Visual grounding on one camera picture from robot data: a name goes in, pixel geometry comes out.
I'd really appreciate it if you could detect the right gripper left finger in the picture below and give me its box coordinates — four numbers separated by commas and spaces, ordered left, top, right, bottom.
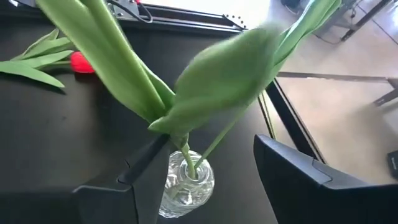
73, 133, 172, 224

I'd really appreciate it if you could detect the red artificial tulip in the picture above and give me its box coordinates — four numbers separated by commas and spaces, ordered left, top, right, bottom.
0, 51, 96, 89

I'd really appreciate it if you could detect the black table mat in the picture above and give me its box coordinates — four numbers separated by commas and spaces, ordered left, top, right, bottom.
0, 18, 280, 224

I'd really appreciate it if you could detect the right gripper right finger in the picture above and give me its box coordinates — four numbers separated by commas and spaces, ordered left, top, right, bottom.
253, 134, 398, 224

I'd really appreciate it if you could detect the clear glass vase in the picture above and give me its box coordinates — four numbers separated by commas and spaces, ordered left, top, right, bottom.
158, 150, 215, 218

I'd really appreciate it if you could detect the orange artificial tulip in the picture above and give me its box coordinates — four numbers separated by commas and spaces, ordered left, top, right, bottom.
35, 0, 197, 180
148, 0, 343, 170

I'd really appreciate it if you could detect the grey metal stand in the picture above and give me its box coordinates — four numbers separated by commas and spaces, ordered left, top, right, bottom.
276, 70, 398, 107

